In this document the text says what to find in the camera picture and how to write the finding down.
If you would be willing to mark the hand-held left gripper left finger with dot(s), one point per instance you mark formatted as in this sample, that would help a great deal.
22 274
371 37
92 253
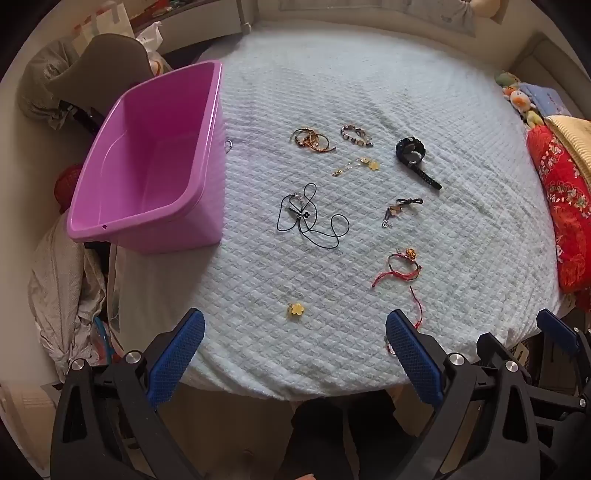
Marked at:
178 355

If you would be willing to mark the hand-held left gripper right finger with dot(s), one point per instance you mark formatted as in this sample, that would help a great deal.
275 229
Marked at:
413 360

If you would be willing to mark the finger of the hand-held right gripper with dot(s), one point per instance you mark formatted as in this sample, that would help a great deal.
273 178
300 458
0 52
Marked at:
491 346
557 328

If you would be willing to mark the yellow flower pendant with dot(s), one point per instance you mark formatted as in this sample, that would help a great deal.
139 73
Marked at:
297 310

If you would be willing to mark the pink plastic bin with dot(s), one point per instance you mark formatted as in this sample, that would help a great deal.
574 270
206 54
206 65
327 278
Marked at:
152 161

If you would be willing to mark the black wristwatch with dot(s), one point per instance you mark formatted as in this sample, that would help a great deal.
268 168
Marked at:
410 152

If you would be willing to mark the teal plastic item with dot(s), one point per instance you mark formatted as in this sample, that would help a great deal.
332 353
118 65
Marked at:
102 337

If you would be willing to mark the person's dark trousers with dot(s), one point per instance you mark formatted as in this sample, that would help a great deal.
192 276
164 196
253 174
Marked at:
341 438

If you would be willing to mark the red floral quilt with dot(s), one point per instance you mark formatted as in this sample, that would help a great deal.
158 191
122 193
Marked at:
565 203

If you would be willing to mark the grey cloth pile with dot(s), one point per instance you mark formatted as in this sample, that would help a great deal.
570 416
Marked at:
64 286

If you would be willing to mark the yellow blanket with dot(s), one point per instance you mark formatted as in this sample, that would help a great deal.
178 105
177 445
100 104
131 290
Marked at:
575 138

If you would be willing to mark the yellow plush toy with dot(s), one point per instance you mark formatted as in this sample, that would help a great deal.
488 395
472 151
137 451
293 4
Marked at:
533 120

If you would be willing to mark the blue pillow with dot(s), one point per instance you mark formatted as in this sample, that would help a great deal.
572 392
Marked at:
547 99

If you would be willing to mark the white duck plush toy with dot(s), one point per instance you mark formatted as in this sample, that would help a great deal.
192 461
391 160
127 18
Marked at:
519 100

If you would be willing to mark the green plush toy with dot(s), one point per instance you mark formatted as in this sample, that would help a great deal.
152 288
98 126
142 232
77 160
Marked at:
507 79

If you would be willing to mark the beige padded headboard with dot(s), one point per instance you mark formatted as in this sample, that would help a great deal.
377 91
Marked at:
549 55

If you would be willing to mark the light blue quilted blanket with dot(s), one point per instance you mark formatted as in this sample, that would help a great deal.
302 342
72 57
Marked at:
351 83

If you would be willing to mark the grey chair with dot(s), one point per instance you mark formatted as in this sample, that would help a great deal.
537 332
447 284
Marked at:
111 60

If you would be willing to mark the grey striped cloth bag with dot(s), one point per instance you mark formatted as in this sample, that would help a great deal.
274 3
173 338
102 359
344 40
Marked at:
39 78

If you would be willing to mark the white plastic bag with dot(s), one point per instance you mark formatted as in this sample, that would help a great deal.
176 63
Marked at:
154 46

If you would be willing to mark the beige plush toy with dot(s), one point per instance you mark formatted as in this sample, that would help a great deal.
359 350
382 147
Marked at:
487 7

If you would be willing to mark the white paper bag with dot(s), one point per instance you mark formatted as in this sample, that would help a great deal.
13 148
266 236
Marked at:
104 21

